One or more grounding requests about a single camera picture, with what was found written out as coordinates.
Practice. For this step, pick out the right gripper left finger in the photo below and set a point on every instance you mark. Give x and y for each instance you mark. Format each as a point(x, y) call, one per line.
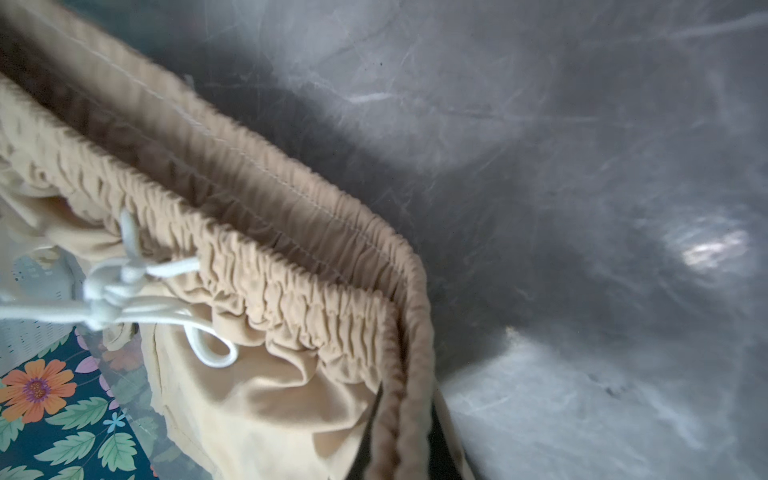
point(363, 456)

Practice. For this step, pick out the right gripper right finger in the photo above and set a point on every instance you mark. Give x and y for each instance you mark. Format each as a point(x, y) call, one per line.
point(446, 456)

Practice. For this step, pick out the beige shorts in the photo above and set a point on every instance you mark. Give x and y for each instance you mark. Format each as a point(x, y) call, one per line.
point(271, 305)

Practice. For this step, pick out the white plastic laundry basket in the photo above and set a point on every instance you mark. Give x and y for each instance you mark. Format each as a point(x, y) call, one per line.
point(41, 300)

